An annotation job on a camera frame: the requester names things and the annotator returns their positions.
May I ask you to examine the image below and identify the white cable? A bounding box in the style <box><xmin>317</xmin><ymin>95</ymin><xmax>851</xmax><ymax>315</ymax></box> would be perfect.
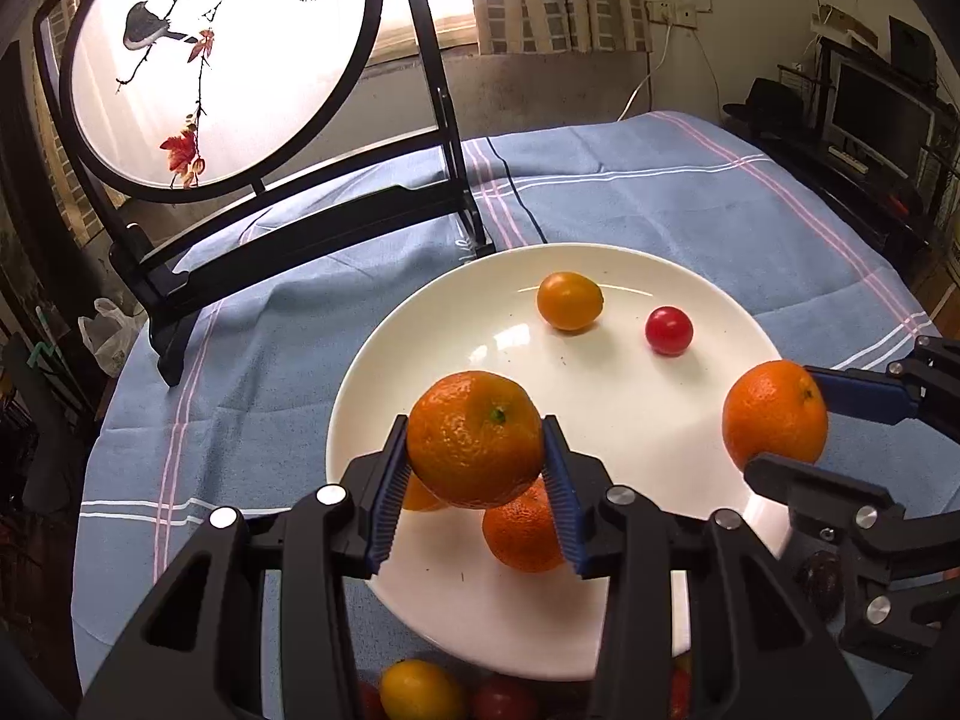
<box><xmin>619</xmin><ymin>19</ymin><xmax>676</xmax><ymax>122</ymax></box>

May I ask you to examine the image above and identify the white wall socket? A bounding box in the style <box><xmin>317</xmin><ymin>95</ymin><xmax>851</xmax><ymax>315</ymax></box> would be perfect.
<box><xmin>646</xmin><ymin>0</ymin><xmax>698</xmax><ymax>27</ymax></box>

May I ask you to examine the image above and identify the computer monitor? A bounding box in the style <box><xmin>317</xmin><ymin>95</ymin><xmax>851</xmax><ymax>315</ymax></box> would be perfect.
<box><xmin>825</xmin><ymin>60</ymin><xmax>938</xmax><ymax>177</ymax></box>

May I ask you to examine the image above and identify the white plastic bag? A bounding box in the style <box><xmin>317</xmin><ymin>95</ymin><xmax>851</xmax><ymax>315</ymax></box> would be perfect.
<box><xmin>79</xmin><ymin>298</ymin><xmax>147</xmax><ymax>377</ymax></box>

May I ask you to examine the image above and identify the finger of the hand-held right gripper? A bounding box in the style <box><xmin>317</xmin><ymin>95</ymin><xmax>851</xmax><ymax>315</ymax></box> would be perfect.
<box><xmin>804</xmin><ymin>336</ymin><xmax>960</xmax><ymax>436</ymax></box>
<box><xmin>745</xmin><ymin>454</ymin><xmax>960</xmax><ymax>653</ymax></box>

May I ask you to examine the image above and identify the bird painting table screen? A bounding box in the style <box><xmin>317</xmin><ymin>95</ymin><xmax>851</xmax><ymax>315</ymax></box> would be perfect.
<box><xmin>34</xmin><ymin>0</ymin><xmax>496</xmax><ymax>387</ymax></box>

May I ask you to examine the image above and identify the black power cable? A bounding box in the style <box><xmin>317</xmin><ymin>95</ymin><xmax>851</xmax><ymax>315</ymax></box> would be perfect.
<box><xmin>491</xmin><ymin>139</ymin><xmax>550</xmax><ymax>246</ymax></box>

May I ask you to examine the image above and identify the blue striped tablecloth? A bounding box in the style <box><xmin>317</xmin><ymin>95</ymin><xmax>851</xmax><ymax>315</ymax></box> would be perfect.
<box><xmin>71</xmin><ymin>111</ymin><xmax>946</xmax><ymax>720</ymax></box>

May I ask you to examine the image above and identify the dark purple tomato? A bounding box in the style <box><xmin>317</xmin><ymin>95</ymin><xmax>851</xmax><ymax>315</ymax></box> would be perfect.
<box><xmin>471</xmin><ymin>673</ymin><xmax>541</xmax><ymax>720</ymax></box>

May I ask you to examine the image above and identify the yellow cherry tomato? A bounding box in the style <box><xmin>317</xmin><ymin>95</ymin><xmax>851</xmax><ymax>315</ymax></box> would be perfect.
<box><xmin>379</xmin><ymin>658</ymin><xmax>470</xmax><ymax>720</ymax></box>

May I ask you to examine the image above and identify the orange cherry tomato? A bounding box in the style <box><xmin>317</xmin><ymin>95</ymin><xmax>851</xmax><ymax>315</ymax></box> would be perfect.
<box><xmin>401</xmin><ymin>469</ymin><xmax>451</xmax><ymax>513</ymax></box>
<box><xmin>537</xmin><ymin>271</ymin><xmax>605</xmax><ymax>332</ymax></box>

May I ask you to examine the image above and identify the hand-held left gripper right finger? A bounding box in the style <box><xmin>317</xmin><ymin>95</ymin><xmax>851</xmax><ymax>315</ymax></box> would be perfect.
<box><xmin>541</xmin><ymin>414</ymin><xmax>875</xmax><ymax>720</ymax></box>

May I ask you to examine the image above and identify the black low cabinet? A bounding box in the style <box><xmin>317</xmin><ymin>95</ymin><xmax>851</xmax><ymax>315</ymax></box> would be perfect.
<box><xmin>739</xmin><ymin>124</ymin><xmax>953</xmax><ymax>278</ymax></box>

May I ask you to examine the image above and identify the brown water chestnut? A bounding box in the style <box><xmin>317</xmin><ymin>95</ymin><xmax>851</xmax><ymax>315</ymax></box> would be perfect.
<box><xmin>795</xmin><ymin>551</ymin><xmax>845</xmax><ymax>620</ymax></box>

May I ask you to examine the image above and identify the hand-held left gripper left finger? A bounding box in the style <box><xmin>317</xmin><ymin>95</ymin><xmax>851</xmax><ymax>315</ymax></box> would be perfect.
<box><xmin>75</xmin><ymin>414</ymin><xmax>412</xmax><ymax>720</ymax></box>

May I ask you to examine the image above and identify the black hat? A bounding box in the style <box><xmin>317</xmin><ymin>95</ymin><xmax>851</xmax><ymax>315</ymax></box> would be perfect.
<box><xmin>724</xmin><ymin>77</ymin><xmax>815</xmax><ymax>128</ymax></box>

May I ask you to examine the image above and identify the mandarin orange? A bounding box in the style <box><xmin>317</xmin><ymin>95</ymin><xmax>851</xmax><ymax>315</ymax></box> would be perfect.
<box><xmin>406</xmin><ymin>371</ymin><xmax>546</xmax><ymax>509</ymax></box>
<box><xmin>721</xmin><ymin>360</ymin><xmax>830</xmax><ymax>473</ymax></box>
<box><xmin>481</xmin><ymin>476</ymin><xmax>567</xmax><ymax>575</ymax></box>

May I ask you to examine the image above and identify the black speaker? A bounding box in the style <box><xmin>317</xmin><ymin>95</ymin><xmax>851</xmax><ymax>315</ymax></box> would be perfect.
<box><xmin>889</xmin><ymin>15</ymin><xmax>938</xmax><ymax>80</ymax></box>

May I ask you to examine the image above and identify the white round plate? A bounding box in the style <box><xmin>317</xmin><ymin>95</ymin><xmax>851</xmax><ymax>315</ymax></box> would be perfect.
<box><xmin>325</xmin><ymin>242</ymin><xmax>796</xmax><ymax>682</ymax></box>

